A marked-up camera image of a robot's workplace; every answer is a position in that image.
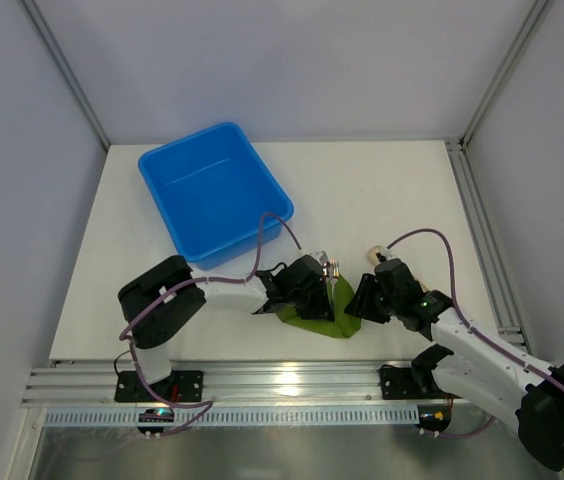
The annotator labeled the green paper napkin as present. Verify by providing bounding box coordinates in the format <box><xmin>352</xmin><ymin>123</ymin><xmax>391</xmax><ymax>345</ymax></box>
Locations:
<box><xmin>276</xmin><ymin>275</ymin><xmax>361</xmax><ymax>339</ymax></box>

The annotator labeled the beige cutlery tray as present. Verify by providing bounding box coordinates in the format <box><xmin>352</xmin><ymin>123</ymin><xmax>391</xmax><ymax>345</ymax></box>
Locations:
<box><xmin>367</xmin><ymin>245</ymin><xmax>428</xmax><ymax>293</ymax></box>

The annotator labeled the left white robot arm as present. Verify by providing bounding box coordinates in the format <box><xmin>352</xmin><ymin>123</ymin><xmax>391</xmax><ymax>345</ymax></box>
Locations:
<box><xmin>115</xmin><ymin>251</ymin><xmax>339</xmax><ymax>404</ymax></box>

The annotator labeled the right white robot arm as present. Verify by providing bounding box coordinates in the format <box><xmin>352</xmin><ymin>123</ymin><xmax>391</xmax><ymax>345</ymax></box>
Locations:
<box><xmin>345</xmin><ymin>256</ymin><xmax>564</xmax><ymax>471</ymax></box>

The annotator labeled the blue plastic bin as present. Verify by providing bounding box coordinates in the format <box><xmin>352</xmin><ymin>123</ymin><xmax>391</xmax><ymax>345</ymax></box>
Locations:
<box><xmin>138</xmin><ymin>122</ymin><xmax>294</xmax><ymax>270</ymax></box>

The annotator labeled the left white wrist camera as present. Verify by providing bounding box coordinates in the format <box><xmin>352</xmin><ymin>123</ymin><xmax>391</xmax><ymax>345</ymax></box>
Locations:
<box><xmin>295</xmin><ymin>248</ymin><xmax>330</xmax><ymax>265</ymax></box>

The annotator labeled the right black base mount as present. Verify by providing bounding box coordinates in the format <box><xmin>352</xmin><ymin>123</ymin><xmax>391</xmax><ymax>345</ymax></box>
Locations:
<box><xmin>377</xmin><ymin>365</ymin><xmax>460</xmax><ymax>400</ymax></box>

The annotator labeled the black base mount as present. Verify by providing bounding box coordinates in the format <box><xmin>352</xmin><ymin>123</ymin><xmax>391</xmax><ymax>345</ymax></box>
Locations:
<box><xmin>377</xmin><ymin>365</ymin><xmax>460</xmax><ymax>400</ymax></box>
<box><xmin>114</xmin><ymin>370</ymin><xmax>204</xmax><ymax>403</ymax></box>

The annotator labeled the right aluminium side rail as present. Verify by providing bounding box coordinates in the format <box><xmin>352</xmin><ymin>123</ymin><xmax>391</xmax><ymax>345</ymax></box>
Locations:
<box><xmin>444</xmin><ymin>138</ymin><xmax>530</xmax><ymax>353</ymax></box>

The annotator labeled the white slotted cable duct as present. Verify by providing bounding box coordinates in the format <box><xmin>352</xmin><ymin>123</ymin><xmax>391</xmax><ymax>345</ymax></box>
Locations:
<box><xmin>42</xmin><ymin>404</ymin><xmax>420</xmax><ymax>428</ymax></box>

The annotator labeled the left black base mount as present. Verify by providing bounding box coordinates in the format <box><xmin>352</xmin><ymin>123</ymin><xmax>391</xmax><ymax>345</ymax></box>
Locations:
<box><xmin>114</xmin><ymin>370</ymin><xmax>204</xmax><ymax>403</ymax></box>

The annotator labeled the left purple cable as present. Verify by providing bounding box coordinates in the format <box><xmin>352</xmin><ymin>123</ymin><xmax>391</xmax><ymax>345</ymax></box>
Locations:
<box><xmin>114</xmin><ymin>212</ymin><xmax>306</xmax><ymax>436</ymax></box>

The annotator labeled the aluminium front rail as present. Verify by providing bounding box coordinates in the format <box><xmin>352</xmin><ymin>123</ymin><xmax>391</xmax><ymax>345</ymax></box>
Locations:
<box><xmin>19</xmin><ymin>360</ymin><xmax>564</xmax><ymax>409</ymax></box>

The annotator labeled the right aluminium frame post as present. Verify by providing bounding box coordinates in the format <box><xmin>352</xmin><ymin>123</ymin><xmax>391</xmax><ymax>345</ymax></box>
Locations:
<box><xmin>459</xmin><ymin>0</ymin><xmax>554</xmax><ymax>150</ymax></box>

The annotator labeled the aluminium frame post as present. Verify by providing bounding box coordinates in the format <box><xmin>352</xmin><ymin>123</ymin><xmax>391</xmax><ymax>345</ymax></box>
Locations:
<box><xmin>18</xmin><ymin>0</ymin><xmax>111</xmax><ymax>151</ymax></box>
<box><xmin>459</xmin><ymin>0</ymin><xmax>554</xmax><ymax>150</ymax></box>

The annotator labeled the left aluminium frame post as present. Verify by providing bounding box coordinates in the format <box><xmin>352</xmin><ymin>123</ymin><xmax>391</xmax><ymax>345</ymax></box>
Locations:
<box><xmin>18</xmin><ymin>0</ymin><xmax>111</xmax><ymax>151</ymax></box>

